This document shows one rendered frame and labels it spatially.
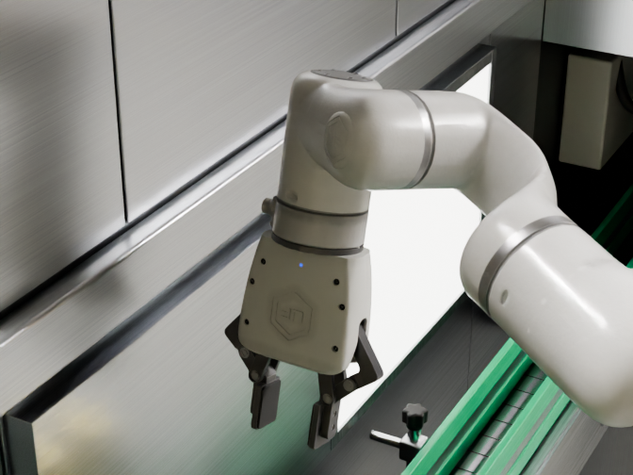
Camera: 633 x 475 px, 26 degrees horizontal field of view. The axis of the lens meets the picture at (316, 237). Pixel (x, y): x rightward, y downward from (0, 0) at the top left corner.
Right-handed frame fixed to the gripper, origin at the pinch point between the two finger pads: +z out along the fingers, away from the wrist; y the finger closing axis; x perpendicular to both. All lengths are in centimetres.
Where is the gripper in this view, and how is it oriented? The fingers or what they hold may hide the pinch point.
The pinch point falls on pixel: (293, 414)
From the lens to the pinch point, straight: 115.4
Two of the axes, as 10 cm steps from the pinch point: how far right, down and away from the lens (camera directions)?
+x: 4.7, -1.6, 8.7
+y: 8.7, 2.3, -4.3
